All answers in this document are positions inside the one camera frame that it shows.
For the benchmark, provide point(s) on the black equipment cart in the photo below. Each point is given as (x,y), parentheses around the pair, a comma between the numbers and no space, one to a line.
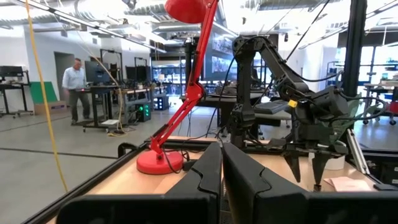
(12,71)

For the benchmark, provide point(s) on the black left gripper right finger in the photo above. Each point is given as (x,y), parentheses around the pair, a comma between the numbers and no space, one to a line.
(264,202)

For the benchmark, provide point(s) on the green plant in white pot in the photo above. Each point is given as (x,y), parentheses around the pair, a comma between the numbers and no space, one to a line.
(335,163)

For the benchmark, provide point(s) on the person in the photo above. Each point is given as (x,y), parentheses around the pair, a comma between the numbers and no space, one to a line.
(74,81)

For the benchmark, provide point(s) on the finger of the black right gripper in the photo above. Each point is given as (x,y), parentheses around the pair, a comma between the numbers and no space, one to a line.
(294,161)
(318,165)

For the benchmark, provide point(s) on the black standing desk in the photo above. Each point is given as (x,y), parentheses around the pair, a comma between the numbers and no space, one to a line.
(96,105)

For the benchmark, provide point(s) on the black vertical post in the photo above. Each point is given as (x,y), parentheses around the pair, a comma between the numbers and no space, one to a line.
(354,46)

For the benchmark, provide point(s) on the red desk lamp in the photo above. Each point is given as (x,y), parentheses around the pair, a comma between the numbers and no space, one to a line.
(192,93)

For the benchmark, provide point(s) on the large video wall screen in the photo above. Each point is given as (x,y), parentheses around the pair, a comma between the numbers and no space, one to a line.
(219,59)

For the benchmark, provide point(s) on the green board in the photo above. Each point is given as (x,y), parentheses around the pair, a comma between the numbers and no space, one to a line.
(43,91)

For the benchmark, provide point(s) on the silver metal strut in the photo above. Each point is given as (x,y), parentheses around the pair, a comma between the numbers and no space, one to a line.
(357,152)

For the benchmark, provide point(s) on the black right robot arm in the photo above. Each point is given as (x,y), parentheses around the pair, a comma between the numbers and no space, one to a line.
(273,68)

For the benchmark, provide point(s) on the cardboard box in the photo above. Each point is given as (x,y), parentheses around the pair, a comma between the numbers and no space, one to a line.
(49,107)

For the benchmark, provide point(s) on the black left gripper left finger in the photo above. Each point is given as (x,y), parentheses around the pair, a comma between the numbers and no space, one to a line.
(192,205)

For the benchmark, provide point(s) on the computer tower with green lights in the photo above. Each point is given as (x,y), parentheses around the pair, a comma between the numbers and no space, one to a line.
(143,112)

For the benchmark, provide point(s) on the black computer monitor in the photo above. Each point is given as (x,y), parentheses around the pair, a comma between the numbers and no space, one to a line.
(94,73)
(136,73)

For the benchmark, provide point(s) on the pink sticky notes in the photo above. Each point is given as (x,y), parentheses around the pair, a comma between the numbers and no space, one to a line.
(348,184)

